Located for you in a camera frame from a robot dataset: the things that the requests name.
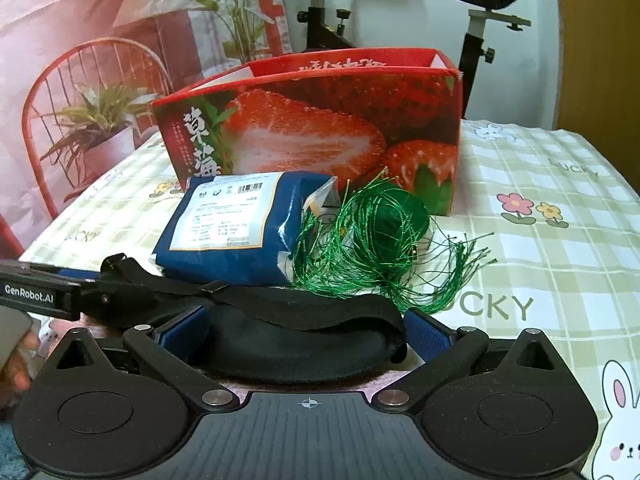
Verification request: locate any pink printed backdrop cloth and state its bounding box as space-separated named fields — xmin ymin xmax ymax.
xmin=1 ymin=0 xmax=291 ymax=258

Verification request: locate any brown wooden door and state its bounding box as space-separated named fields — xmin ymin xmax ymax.
xmin=556 ymin=0 xmax=639 ymax=188

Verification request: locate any green thread bundle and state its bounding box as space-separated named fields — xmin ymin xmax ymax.
xmin=291 ymin=174 xmax=496 ymax=314

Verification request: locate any black eye mask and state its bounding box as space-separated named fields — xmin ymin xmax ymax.
xmin=100 ymin=254 xmax=407 ymax=382

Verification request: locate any operator left hand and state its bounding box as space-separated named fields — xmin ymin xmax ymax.
xmin=0 ymin=332 xmax=40 ymax=410

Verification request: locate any red strawberry cardboard box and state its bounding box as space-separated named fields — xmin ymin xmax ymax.
xmin=152 ymin=48 xmax=463 ymax=216

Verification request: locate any black exercise bike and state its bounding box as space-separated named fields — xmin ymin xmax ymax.
xmin=285 ymin=0 xmax=537 ymax=117

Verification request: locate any blue packaged cloth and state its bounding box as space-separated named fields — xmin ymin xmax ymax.
xmin=153 ymin=171 xmax=340 ymax=286

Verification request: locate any green plaid bunny tablecloth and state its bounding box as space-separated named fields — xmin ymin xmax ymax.
xmin=24 ymin=122 xmax=639 ymax=479

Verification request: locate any pink knitted cloth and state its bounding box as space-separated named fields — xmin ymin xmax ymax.
xmin=194 ymin=348 xmax=424 ymax=401

